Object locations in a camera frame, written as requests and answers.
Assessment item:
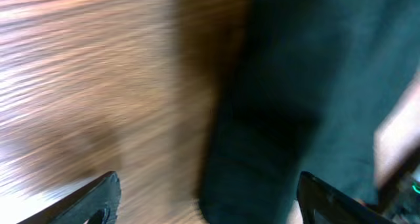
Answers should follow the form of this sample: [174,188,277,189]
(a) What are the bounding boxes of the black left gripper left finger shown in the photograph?
[18,171,121,224]

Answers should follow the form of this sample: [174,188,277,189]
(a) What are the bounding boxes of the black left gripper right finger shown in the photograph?
[297,171,392,224]

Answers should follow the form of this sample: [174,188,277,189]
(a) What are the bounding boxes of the black shorts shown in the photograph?
[199,0,419,223]

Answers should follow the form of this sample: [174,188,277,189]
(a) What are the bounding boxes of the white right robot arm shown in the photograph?
[374,72,419,212]

